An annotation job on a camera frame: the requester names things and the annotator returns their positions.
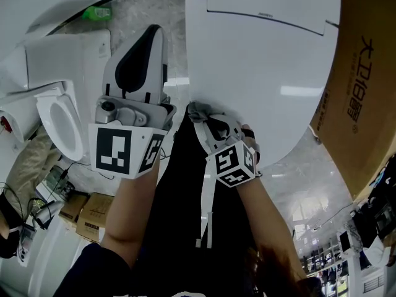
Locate white open toilet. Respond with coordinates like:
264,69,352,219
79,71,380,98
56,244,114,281
0,29,112,162

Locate black cloth bag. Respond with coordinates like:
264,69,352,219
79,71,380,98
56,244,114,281
368,156,396,198

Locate white toilet lid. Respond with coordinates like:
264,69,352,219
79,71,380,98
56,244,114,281
185,0,341,170

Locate person's right forearm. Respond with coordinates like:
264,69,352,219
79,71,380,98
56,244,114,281
236,174,307,281

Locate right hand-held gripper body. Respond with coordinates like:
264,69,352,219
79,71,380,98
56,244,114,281
205,127,260,189

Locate grey wiping cloth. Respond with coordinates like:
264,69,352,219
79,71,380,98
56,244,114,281
187,101,215,124

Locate person's navy printed shirt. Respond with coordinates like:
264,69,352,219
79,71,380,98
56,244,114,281
58,243,324,297

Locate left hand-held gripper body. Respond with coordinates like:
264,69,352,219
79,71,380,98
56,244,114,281
88,94,178,180

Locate large cardboard box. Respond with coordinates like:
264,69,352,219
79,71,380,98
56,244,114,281
309,0,396,200

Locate small cardboard box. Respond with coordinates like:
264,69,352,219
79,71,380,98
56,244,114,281
75,192,115,244
58,193,89,224

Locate person's left forearm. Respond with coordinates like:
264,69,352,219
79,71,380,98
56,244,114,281
100,158,161,269

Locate white ceramic fixture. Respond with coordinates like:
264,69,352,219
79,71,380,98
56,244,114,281
27,218,103,297

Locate person's right hand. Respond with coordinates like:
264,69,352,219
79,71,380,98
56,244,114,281
240,124,262,167

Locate green plastic bottle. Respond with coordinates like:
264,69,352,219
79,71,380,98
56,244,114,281
82,6,112,21

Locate person's black trousers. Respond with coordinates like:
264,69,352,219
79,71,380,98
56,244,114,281
131,102,257,297

